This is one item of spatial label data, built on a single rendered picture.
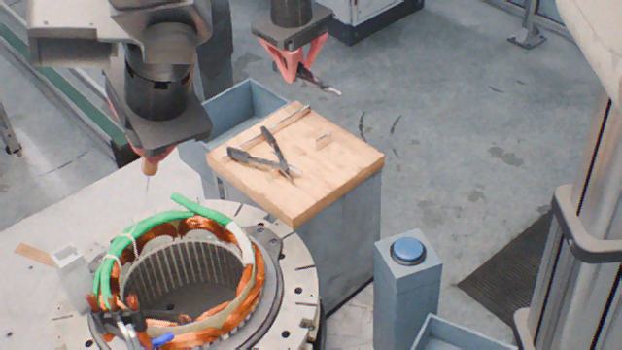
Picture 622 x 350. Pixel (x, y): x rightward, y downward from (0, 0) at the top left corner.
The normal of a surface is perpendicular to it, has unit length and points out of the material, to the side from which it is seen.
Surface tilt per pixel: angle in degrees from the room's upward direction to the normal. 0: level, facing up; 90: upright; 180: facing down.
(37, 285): 0
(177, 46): 124
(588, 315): 90
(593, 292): 90
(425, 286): 90
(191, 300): 0
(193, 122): 22
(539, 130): 0
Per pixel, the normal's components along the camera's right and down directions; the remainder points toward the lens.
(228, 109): 0.68, 0.47
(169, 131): 0.22, -0.51
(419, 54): -0.05, -0.74
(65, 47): 0.22, 0.63
